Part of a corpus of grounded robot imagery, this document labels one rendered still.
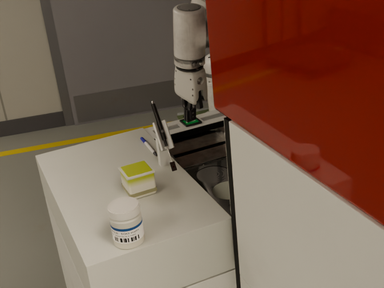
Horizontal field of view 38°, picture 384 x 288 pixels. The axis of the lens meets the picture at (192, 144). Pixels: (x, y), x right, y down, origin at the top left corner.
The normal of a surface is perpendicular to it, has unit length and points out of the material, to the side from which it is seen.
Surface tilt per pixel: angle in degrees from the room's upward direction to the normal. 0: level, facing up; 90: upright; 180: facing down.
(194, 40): 99
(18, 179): 0
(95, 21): 90
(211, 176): 0
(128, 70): 90
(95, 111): 90
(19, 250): 0
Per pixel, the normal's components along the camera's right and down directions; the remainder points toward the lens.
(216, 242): 0.40, 0.36
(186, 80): -0.76, 0.37
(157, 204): -0.09, -0.90
